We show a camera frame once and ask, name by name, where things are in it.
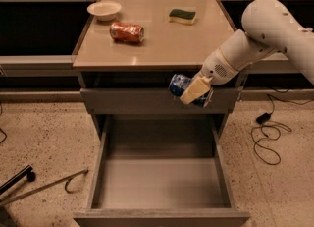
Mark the white bowl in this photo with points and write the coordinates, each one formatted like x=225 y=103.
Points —
x=104 y=11

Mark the black bar on floor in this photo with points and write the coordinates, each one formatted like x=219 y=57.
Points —
x=26 y=172

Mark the orange soda can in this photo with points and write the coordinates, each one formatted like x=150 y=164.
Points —
x=123 y=32

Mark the grey metal rod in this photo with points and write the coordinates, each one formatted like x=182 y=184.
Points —
x=67 y=180

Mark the closed grey top drawer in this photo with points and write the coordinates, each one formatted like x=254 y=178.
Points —
x=153 y=101

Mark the green yellow sponge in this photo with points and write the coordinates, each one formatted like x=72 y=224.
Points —
x=182 y=16

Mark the open grey middle drawer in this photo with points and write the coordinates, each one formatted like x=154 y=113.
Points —
x=163 y=171

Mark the grey drawer cabinet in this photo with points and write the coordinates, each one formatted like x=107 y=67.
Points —
x=167 y=48

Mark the blue pepsi can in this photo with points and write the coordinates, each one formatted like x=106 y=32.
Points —
x=179 y=84

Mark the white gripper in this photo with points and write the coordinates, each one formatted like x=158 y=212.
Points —
x=216 y=70

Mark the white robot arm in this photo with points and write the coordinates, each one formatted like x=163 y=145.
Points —
x=267 y=26

